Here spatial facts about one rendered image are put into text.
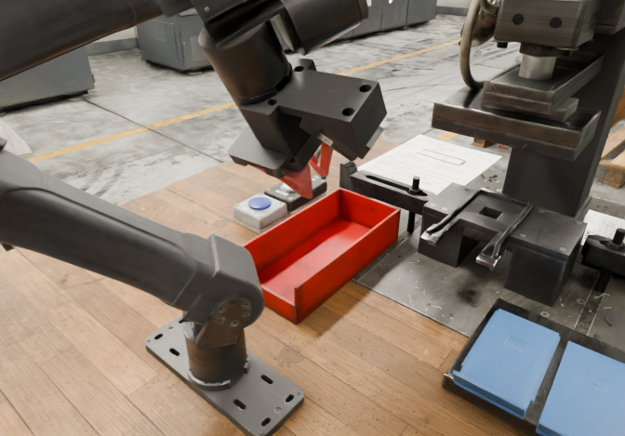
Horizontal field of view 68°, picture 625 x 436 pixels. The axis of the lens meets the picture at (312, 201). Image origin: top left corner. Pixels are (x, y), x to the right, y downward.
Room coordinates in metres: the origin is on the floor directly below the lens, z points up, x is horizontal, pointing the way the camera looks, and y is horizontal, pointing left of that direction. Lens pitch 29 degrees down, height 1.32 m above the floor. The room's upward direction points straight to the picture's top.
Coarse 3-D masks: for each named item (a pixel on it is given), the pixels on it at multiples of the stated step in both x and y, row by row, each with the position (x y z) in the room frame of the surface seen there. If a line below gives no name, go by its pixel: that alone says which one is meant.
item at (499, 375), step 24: (504, 312) 0.44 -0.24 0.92; (504, 336) 0.40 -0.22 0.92; (528, 336) 0.40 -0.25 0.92; (552, 336) 0.40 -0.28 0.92; (480, 360) 0.36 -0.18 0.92; (504, 360) 0.36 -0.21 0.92; (528, 360) 0.36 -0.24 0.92; (456, 384) 0.33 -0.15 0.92; (480, 384) 0.31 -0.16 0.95; (504, 384) 0.33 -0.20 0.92; (528, 384) 0.33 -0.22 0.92; (504, 408) 0.30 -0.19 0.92
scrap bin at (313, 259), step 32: (352, 192) 0.69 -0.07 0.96; (288, 224) 0.60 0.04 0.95; (320, 224) 0.66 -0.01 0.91; (352, 224) 0.68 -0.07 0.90; (384, 224) 0.60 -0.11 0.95; (256, 256) 0.55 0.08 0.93; (288, 256) 0.58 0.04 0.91; (320, 256) 0.58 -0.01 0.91; (352, 256) 0.53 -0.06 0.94; (288, 288) 0.51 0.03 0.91; (320, 288) 0.48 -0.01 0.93
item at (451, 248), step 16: (448, 240) 0.57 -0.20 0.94; (464, 240) 0.57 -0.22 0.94; (480, 240) 0.54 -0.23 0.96; (432, 256) 0.58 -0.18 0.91; (448, 256) 0.57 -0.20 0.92; (464, 256) 0.58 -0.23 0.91; (512, 256) 0.51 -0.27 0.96; (528, 256) 0.50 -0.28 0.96; (544, 256) 0.49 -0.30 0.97; (576, 256) 0.54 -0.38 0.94; (512, 272) 0.51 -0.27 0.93; (528, 272) 0.50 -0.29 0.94; (544, 272) 0.49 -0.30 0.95; (560, 272) 0.48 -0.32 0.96; (512, 288) 0.51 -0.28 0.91; (528, 288) 0.49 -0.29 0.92; (544, 288) 0.48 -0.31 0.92; (560, 288) 0.49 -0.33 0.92
